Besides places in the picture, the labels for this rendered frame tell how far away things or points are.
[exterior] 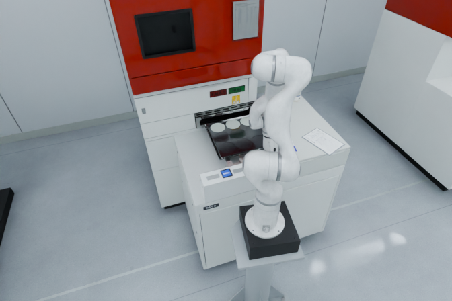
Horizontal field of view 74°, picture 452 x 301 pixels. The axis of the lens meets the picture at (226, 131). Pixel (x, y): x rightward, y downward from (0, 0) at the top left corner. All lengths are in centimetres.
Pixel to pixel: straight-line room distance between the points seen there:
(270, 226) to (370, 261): 132
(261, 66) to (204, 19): 69
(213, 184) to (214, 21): 88
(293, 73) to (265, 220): 66
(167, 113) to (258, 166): 98
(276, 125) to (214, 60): 81
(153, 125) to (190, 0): 83
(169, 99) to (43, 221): 165
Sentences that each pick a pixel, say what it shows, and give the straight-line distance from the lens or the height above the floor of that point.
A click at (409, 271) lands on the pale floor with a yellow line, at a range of 273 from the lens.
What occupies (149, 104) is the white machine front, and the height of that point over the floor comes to 111.
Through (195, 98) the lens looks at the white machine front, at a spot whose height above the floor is 109.
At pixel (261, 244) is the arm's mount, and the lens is 146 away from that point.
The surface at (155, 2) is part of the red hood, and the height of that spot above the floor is 173.
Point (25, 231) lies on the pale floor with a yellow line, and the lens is 309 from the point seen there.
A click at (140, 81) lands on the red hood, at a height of 131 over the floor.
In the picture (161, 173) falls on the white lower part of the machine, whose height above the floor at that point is 49.
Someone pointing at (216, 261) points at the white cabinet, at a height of 15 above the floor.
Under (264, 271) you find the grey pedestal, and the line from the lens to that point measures 179.
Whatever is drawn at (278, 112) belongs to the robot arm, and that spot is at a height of 151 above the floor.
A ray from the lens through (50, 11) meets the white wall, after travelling 332.
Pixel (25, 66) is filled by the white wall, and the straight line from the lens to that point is 357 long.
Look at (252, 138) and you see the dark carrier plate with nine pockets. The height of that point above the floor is 90.
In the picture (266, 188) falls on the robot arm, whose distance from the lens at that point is 129.
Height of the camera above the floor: 219
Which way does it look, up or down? 40 degrees down
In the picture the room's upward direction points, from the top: 1 degrees counter-clockwise
